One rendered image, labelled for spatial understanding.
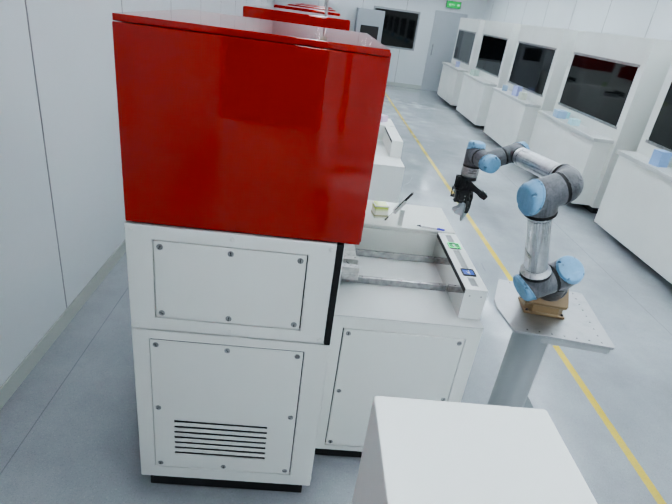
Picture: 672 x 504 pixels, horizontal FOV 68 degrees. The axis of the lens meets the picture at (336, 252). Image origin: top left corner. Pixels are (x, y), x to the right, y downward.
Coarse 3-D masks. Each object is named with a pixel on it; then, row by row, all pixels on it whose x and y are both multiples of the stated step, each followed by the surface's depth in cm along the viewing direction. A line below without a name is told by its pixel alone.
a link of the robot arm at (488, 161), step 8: (480, 152) 208; (488, 152) 206; (496, 152) 205; (504, 152) 205; (472, 160) 212; (480, 160) 205; (488, 160) 202; (496, 160) 203; (504, 160) 206; (480, 168) 207; (488, 168) 203; (496, 168) 204
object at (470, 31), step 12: (468, 24) 1205; (480, 24) 1123; (468, 36) 1194; (480, 36) 1134; (456, 48) 1288; (468, 48) 1185; (456, 60) 1277; (468, 60) 1175; (444, 72) 1298; (456, 72) 1187; (468, 72) 1168; (444, 84) 1286; (456, 84) 1187; (444, 96) 1274; (456, 96) 1200
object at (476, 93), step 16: (496, 32) 1008; (512, 32) 928; (480, 48) 1097; (496, 48) 998; (512, 48) 941; (480, 64) 1086; (496, 64) 989; (464, 80) 1117; (480, 80) 1007; (496, 80) 980; (464, 96) 1104; (480, 96) 998; (464, 112) 1093; (480, 112) 1000
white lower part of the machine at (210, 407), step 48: (144, 336) 176; (192, 336) 176; (240, 336) 178; (144, 384) 185; (192, 384) 186; (240, 384) 186; (288, 384) 187; (144, 432) 196; (192, 432) 197; (240, 432) 197; (288, 432) 197; (192, 480) 211; (240, 480) 209; (288, 480) 210
